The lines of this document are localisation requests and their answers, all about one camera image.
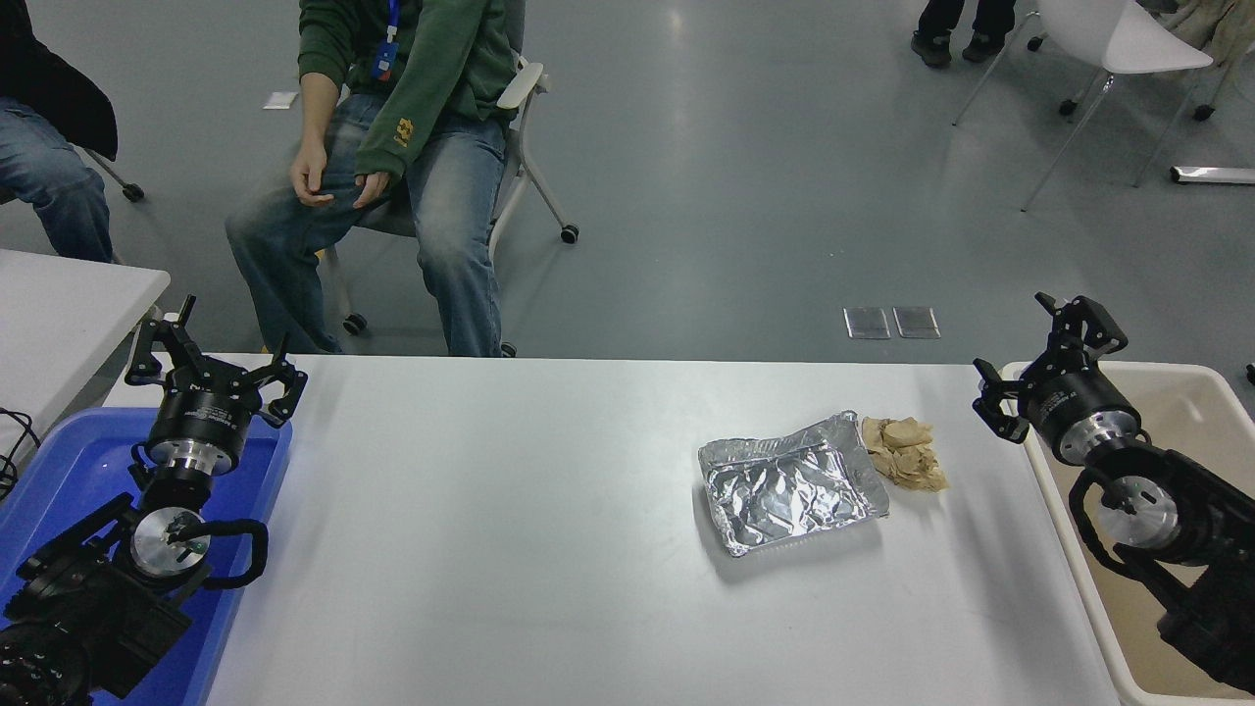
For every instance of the seated person's left hand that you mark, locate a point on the seated person's left hand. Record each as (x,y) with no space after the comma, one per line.
(373,189)

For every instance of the seated person's right hand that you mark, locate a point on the seated person's right hand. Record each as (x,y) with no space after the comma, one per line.
(314,172)

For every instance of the white side table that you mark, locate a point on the white side table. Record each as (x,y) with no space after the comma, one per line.
(59,314)

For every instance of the grey office chair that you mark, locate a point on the grey office chair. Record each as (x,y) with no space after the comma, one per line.
(518,86)

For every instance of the white plastic chair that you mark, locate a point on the white plastic chair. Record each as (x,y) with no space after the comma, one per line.
(1128,34)

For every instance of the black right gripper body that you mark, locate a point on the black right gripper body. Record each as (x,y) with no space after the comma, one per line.
(1079,404)

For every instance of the tan paper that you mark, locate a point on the tan paper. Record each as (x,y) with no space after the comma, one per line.
(907,456)

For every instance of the large pale plastic bin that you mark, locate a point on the large pale plastic bin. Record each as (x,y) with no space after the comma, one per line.
(1196,422)

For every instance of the silver foil tray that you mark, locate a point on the silver foil tray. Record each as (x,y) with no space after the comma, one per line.
(794,490)

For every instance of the silver metal bar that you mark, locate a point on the silver metal bar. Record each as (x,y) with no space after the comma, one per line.
(1216,175)

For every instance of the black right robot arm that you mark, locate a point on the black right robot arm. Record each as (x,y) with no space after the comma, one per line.
(1196,549)

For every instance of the grey rolling chair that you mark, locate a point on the grey rolling chair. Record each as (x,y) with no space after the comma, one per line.
(129,190)

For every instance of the person at picture edge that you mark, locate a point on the person at picture edge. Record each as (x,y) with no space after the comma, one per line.
(49,186)

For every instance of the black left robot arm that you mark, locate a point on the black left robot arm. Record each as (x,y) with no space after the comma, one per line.
(88,608)

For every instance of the beige cloth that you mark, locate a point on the beige cloth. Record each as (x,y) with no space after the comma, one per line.
(1221,25)

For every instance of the blue plastic tray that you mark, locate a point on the blue plastic tray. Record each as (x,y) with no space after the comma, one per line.
(69,461)

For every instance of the seated person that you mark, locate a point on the seated person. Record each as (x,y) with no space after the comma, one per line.
(441,59)

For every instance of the silver floor plate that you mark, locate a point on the silver floor plate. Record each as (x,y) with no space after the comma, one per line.
(868,324)
(917,322)

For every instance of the standing person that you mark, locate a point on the standing person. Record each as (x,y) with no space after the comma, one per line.
(936,39)

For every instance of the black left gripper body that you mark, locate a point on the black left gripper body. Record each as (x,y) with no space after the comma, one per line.
(203,415)

